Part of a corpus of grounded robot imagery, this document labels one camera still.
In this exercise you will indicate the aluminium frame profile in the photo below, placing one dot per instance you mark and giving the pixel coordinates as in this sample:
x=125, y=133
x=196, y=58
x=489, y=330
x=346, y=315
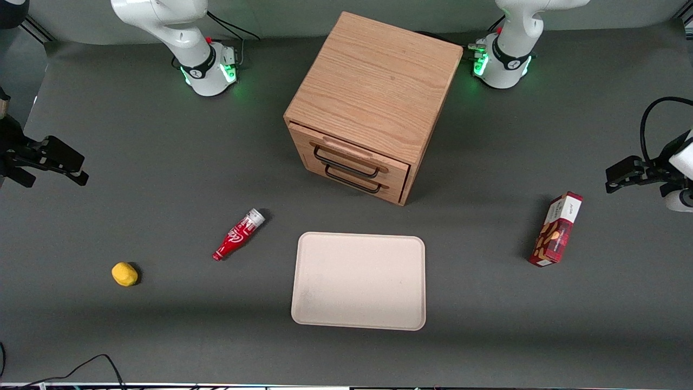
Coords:
x=685, y=20
x=38, y=30

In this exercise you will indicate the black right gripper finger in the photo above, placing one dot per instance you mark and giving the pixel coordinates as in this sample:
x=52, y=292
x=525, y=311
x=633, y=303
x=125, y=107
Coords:
x=21, y=176
x=62, y=157

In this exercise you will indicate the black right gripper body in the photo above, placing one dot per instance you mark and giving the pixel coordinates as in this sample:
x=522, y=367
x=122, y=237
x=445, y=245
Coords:
x=10, y=145

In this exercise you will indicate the beige rectangular plastic tray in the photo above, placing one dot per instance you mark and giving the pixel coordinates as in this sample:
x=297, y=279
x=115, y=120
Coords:
x=357, y=281

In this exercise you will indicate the black rounded mount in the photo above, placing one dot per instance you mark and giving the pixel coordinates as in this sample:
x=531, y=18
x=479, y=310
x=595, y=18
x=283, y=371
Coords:
x=11, y=12

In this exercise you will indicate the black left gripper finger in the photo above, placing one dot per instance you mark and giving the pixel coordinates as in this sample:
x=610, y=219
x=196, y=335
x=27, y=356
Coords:
x=667, y=189
x=625, y=172

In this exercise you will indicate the red plaid cookie box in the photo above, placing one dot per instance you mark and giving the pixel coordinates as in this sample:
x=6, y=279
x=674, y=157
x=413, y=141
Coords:
x=555, y=233

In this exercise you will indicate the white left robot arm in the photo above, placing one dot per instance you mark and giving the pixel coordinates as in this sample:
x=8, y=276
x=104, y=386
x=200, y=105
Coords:
x=509, y=54

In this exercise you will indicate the yellow lemon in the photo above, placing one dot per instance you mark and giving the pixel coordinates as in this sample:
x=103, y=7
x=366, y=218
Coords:
x=124, y=274

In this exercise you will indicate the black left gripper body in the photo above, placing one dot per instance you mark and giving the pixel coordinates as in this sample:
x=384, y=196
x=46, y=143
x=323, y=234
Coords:
x=661, y=162

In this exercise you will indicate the red cola bottle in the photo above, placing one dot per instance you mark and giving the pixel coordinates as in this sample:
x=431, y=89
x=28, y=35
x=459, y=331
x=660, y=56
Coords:
x=235, y=238

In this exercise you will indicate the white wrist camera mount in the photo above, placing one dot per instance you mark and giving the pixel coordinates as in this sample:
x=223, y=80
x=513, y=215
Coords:
x=681, y=200

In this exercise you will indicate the oak wooden drawer cabinet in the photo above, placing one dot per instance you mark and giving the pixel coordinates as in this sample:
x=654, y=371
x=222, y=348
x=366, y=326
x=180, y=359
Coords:
x=379, y=81

